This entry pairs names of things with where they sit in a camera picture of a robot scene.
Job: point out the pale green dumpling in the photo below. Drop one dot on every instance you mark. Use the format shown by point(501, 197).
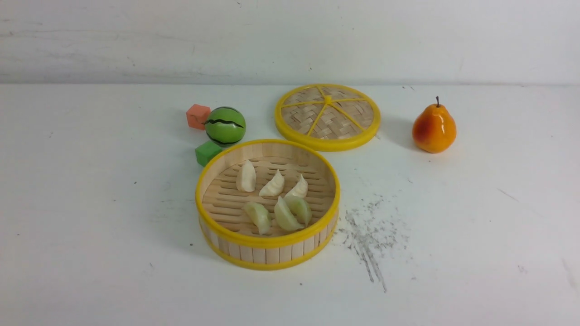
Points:
point(284, 217)
point(300, 208)
point(259, 216)

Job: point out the white dumpling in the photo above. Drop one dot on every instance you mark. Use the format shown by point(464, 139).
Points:
point(300, 189)
point(246, 177)
point(274, 187)

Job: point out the green watermelon toy ball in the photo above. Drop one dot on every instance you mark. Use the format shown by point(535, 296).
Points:
point(225, 126)

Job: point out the green foam cube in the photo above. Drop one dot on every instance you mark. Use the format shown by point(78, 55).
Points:
point(207, 151)

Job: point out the orange toy pear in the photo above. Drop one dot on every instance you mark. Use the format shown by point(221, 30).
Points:
point(434, 130)

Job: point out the woven bamboo steamer lid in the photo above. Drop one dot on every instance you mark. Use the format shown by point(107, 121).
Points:
point(327, 117)

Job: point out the orange foam cube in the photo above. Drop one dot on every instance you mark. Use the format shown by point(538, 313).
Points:
point(197, 116)

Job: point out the bamboo steamer tray yellow rim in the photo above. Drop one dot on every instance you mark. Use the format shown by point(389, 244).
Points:
point(233, 236)

